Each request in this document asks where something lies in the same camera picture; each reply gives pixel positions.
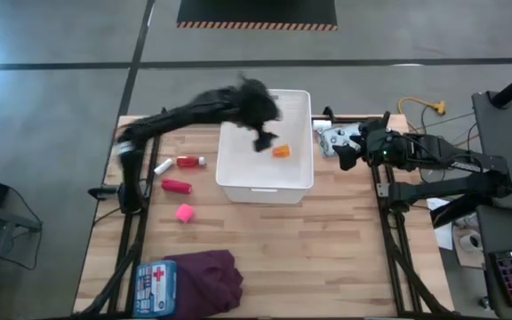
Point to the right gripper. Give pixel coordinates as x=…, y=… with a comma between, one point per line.
x=380, y=144

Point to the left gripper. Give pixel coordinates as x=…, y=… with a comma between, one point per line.
x=256, y=104

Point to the orange pill bottle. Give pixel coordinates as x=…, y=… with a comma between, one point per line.
x=281, y=151

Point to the white printed supply package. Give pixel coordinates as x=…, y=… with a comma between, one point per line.
x=333, y=138

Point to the small white gauze roll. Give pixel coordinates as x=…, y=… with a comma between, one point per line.
x=321, y=124

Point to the red bottle with white cap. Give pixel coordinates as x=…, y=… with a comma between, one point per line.
x=188, y=162

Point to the red bandage roll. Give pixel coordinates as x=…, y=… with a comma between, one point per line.
x=176, y=186

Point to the white tube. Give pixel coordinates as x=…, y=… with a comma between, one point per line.
x=163, y=166

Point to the blue first aid kit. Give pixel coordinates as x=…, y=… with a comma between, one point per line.
x=155, y=289

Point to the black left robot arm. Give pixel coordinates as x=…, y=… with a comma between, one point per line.
x=171, y=116

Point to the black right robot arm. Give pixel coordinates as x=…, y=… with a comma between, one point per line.
x=451, y=164

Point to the white perforated plastic basket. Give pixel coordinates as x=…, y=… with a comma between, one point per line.
x=256, y=173

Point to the black slanted bar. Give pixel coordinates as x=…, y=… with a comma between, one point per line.
x=460, y=210

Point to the white paper sheet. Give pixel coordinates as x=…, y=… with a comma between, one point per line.
x=443, y=233

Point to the black hazard-striped floor mat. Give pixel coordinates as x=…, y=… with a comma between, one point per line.
x=256, y=11

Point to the white tape roll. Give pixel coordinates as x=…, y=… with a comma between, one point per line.
x=471, y=241

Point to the dark grey desk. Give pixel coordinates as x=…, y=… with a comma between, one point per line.
x=509, y=142
x=496, y=231

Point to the maroon cloth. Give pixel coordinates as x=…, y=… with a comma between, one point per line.
x=207, y=284

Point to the grey metal stand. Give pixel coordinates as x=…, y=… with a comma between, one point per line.
x=7, y=220

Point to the black metal table frame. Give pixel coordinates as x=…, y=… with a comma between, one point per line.
x=154, y=149

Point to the black clamp bracket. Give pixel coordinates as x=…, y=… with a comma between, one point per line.
x=102, y=192

